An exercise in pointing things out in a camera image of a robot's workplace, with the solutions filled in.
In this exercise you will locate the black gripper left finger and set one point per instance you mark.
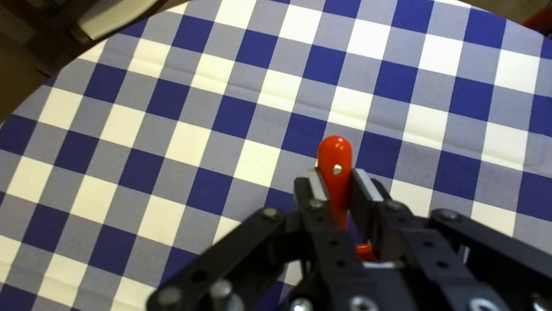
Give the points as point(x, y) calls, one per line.
point(258, 260)

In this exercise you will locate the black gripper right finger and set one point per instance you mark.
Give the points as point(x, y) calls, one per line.
point(471, 260)

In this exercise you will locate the blue white checkered tablecloth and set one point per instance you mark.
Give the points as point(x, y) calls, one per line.
point(172, 97)

